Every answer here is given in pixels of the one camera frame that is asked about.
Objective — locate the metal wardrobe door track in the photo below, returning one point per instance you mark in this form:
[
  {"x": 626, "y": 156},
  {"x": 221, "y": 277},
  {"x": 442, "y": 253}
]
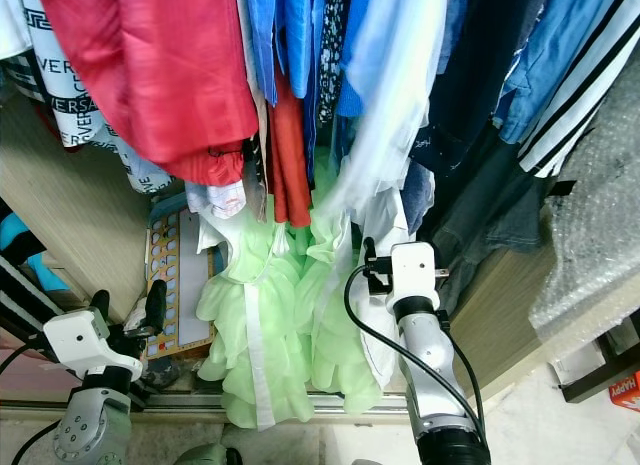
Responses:
[{"x": 160, "y": 403}]

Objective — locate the bright blue shirt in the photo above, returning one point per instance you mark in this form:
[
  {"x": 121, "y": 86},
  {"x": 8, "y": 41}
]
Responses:
[{"x": 285, "y": 35}]

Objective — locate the black cyan striped cloth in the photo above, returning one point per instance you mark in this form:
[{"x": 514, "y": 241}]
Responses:
[{"x": 15, "y": 230}]

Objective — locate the royal blue garment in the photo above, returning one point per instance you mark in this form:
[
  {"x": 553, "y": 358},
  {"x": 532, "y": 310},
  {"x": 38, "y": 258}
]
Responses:
[{"x": 350, "y": 85}]

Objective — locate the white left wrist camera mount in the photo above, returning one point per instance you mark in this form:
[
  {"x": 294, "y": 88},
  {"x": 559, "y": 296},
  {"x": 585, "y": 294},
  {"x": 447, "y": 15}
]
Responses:
[{"x": 80, "y": 343}]

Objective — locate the small white pink cloth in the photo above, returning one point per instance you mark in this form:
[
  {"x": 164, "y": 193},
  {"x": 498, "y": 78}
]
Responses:
[{"x": 218, "y": 200}]

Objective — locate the wooden wardrobe side panel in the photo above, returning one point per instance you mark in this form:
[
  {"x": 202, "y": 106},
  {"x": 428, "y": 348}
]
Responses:
[{"x": 80, "y": 215}]

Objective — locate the light green ruffled dress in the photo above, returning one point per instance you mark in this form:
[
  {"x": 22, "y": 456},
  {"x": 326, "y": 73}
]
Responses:
[{"x": 240, "y": 325}]

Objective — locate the orange red hanging garment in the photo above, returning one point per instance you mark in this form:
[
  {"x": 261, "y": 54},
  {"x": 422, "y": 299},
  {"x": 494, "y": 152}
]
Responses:
[{"x": 288, "y": 155}]

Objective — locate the dark grey trousers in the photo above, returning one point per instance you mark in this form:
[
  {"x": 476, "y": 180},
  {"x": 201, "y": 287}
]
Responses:
[{"x": 490, "y": 215}]

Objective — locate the white cotton garment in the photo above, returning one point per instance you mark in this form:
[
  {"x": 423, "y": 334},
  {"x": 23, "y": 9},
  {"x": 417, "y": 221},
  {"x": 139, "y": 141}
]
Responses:
[{"x": 380, "y": 220}]

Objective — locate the dark navy garment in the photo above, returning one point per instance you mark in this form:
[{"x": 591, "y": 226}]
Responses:
[{"x": 470, "y": 75}]

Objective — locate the bubble wrap sheet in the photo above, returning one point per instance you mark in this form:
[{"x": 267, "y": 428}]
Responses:
[{"x": 600, "y": 215}]

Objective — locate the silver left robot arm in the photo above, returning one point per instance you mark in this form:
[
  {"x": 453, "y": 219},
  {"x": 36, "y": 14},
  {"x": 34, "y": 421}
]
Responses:
[{"x": 88, "y": 430}]

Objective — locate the denim blue shirt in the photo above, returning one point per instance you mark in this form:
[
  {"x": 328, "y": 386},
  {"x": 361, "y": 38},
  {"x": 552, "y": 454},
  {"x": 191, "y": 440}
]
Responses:
[{"x": 550, "y": 45}]

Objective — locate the wooden peg hole board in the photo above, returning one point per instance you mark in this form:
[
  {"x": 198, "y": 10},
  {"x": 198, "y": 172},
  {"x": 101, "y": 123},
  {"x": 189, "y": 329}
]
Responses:
[{"x": 175, "y": 275}]

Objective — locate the orange red printed box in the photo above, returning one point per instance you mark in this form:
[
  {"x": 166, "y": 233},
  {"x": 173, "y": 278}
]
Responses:
[{"x": 626, "y": 393}]

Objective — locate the black shelf frame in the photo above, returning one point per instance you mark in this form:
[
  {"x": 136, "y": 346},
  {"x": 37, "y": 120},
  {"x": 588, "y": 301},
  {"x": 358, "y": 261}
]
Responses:
[{"x": 600, "y": 370}]

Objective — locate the white sheer garment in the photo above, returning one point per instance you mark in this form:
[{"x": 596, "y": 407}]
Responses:
[{"x": 390, "y": 85}]

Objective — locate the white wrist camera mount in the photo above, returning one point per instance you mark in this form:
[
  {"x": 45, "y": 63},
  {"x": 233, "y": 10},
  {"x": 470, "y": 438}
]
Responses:
[
  {"x": 80, "y": 343},
  {"x": 413, "y": 273}
]

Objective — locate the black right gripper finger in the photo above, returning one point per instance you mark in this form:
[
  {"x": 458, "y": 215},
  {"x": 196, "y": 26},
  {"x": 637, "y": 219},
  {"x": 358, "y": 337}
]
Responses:
[{"x": 368, "y": 251}]

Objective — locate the silver robot left leg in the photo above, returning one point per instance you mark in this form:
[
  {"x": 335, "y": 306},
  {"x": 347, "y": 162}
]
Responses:
[{"x": 202, "y": 455}]

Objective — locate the white Versace print garment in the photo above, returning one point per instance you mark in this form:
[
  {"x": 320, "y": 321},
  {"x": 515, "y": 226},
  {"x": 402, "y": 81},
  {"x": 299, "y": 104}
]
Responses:
[{"x": 60, "y": 75}]

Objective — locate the black white striped garment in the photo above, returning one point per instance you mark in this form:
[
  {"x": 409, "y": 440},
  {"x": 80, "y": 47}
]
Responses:
[{"x": 580, "y": 95}]

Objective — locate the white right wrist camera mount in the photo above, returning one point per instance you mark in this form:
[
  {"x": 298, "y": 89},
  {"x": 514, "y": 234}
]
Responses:
[{"x": 413, "y": 273}]

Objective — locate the red satin jacket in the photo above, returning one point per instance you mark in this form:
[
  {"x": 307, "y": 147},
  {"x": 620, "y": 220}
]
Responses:
[{"x": 150, "y": 65}]

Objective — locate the plain white garment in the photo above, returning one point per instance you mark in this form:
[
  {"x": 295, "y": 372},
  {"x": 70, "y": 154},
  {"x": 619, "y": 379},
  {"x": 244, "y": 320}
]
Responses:
[{"x": 12, "y": 15}]

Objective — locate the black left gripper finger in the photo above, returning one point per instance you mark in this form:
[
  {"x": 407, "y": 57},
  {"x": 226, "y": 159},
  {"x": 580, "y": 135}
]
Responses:
[
  {"x": 157, "y": 305},
  {"x": 100, "y": 301}
]

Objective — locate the dark floral garment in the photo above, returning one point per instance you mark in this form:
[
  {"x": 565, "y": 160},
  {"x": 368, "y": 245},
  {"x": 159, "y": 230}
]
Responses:
[{"x": 330, "y": 55}]

